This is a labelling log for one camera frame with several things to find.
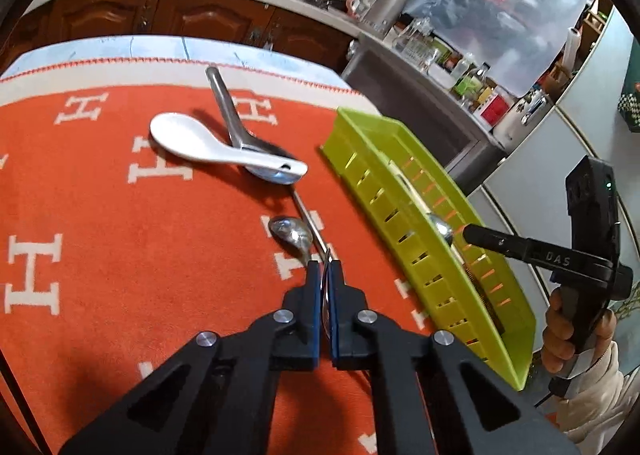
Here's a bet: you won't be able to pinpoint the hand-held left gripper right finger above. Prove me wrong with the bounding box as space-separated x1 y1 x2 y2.
327 259 581 455

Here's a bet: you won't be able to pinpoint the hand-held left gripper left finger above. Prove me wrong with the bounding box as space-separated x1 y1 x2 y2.
59 260 323 455

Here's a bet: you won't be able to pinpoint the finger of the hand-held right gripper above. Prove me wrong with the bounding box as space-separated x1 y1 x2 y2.
462 225 533 262

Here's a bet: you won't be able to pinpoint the green plastic utensil tray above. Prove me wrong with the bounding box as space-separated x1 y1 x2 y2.
320 106 537 392

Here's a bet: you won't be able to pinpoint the person's right forearm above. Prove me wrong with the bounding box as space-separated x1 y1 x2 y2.
547 340 640 446

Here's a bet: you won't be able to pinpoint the person's right hand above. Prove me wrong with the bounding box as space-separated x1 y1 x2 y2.
544 292 616 376

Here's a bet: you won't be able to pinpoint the white cabinet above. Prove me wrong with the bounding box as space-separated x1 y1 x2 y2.
467 5 640 316

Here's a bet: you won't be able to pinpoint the white thermos jug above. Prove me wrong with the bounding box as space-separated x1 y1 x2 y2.
495 92 553 151

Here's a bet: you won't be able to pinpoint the white container with red label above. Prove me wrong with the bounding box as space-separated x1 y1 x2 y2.
480 88 516 128

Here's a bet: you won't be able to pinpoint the bottle with green label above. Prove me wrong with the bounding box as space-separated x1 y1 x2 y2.
452 62 491 98

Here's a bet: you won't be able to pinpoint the white plastic wrap roll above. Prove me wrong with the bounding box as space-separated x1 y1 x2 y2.
565 28 583 81

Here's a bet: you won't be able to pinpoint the stainless steel countertop oven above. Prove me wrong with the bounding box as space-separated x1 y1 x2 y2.
342 32 508 176

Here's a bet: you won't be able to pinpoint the clear glass jar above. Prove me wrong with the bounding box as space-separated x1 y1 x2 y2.
400 18 436 68

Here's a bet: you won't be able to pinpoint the white ceramic soup spoon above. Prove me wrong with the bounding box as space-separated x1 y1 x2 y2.
149 112 308 176

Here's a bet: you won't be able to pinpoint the large steel serving spoon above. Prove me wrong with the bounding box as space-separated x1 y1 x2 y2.
206 66 303 186

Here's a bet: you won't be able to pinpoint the orange printed blanket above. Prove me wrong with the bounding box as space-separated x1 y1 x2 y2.
0 58 451 455

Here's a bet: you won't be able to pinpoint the stainless steel electric kettle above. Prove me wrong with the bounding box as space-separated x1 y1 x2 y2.
347 0 411 36

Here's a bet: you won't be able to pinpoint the light blue tablecloth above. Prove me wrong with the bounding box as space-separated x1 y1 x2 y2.
0 35 346 91

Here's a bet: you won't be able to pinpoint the brown wooden kitchen cabinets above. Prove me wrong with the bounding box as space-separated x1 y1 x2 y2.
0 0 358 81

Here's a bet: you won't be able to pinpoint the translucent plastic wall cover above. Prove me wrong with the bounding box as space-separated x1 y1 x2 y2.
405 0 598 96

